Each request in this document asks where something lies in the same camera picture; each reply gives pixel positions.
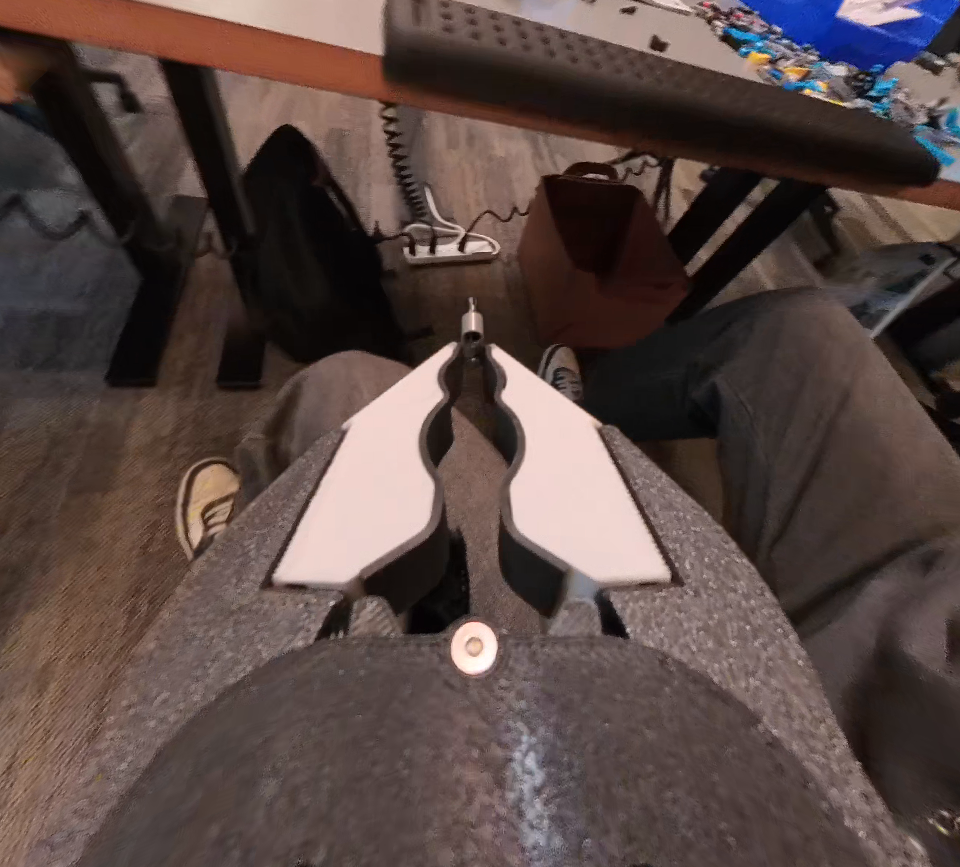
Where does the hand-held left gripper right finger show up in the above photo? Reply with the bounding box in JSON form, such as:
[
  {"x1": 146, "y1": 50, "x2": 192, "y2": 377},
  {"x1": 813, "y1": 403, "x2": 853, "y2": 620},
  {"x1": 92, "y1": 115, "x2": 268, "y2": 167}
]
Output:
[{"x1": 484, "y1": 345, "x2": 672, "y2": 602}]

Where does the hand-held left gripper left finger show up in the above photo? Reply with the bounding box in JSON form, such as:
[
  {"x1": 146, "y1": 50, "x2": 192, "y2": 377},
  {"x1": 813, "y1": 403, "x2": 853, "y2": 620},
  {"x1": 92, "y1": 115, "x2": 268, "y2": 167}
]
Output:
[{"x1": 272, "y1": 344, "x2": 459, "y2": 594}]

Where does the small grey connector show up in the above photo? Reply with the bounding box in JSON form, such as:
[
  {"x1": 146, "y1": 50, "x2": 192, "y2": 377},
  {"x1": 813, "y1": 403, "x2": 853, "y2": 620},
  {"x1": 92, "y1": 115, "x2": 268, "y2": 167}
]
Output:
[{"x1": 459, "y1": 297, "x2": 487, "y2": 367}]

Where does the pile of building block parts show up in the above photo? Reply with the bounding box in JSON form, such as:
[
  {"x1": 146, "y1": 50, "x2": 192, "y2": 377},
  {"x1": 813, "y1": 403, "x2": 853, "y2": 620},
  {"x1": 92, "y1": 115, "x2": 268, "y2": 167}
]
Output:
[{"x1": 693, "y1": 0, "x2": 960, "y2": 167}]

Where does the black desk leg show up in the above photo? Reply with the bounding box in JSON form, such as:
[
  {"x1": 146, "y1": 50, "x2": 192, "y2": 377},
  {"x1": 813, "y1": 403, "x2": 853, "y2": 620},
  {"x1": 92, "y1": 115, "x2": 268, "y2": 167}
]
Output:
[
  {"x1": 663, "y1": 165, "x2": 835, "y2": 326},
  {"x1": 105, "y1": 55, "x2": 269, "y2": 390}
]

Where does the person's right shoe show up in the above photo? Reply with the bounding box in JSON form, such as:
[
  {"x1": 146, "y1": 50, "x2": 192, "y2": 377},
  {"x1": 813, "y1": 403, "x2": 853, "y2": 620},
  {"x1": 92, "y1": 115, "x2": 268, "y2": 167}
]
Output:
[{"x1": 537, "y1": 343, "x2": 586, "y2": 405}]

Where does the person's shoe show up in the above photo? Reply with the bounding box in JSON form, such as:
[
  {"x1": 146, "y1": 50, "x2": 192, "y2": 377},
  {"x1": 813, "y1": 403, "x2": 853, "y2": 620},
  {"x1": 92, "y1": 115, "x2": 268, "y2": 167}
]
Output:
[
  {"x1": 174, "y1": 456, "x2": 243, "y2": 562},
  {"x1": 537, "y1": 343, "x2": 586, "y2": 405}
]

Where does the person's left shoe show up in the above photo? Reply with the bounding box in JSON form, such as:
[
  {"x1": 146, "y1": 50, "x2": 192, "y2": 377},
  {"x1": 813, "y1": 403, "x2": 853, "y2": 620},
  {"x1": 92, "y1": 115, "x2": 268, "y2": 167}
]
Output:
[{"x1": 174, "y1": 456, "x2": 243, "y2": 562}]

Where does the brown paper bag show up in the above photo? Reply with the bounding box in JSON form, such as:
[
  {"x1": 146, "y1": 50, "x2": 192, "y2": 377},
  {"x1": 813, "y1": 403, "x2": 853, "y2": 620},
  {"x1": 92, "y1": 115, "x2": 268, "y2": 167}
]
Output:
[{"x1": 517, "y1": 162, "x2": 693, "y2": 351}]

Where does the black backpack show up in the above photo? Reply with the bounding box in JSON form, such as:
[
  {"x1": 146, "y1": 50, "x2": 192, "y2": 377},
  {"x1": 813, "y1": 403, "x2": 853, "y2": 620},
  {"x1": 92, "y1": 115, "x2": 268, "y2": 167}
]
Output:
[{"x1": 242, "y1": 124, "x2": 408, "y2": 363}]

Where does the person's right leg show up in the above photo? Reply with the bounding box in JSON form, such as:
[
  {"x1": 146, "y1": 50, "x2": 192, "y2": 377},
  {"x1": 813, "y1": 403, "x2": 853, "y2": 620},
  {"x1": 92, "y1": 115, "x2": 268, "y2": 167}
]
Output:
[{"x1": 581, "y1": 285, "x2": 960, "y2": 838}]

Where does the white power strip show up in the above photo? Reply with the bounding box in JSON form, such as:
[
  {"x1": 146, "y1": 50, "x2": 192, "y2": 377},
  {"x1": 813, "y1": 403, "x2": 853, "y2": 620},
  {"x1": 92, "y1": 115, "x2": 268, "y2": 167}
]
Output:
[{"x1": 402, "y1": 220, "x2": 502, "y2": 267}]

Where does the grey fabric bag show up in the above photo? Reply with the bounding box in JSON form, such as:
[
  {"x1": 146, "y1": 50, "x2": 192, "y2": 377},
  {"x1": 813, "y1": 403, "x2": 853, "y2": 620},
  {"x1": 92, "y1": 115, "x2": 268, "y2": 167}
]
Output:
[{"x1": 0, "y1": 105, "x2": 145, "y2": 375}]

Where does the black coiled cable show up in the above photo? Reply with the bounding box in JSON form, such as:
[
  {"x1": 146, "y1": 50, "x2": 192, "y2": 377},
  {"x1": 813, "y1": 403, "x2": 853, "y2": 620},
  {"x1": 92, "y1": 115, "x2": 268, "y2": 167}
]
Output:
[{"x1": 377, "y1": 102, "x2": 430, "y2": 227}]

